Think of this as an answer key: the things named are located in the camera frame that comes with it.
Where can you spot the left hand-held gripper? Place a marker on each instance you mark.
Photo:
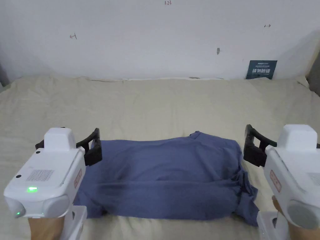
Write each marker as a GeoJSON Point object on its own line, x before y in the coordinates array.
{"type": "Point", "coordinates": [47, 172]}

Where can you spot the person's left hand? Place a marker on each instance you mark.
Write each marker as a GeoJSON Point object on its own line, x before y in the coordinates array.
{"type": "Point", "coordinates": [45, 228]}

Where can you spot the blue shirt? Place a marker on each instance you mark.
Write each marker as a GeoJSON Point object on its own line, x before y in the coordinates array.
{"type": "Point", "coordinates": [165, 175]}

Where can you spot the person's right hand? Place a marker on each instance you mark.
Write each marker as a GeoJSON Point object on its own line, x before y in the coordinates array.
{"type": "Point", "coordinates": [302, 233]}

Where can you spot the dark teal sign card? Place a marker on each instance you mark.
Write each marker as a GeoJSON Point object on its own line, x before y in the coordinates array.
{"type": "Point", "coordinates": [261, 70]}

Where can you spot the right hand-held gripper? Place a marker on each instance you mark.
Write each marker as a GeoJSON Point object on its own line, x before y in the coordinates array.
{"type": "Point", "coordinates": [295, 172]}

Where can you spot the bed with beige sheet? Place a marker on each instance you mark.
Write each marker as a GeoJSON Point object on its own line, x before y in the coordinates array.
{"type": "Point", "coordinates": [150, 107]}

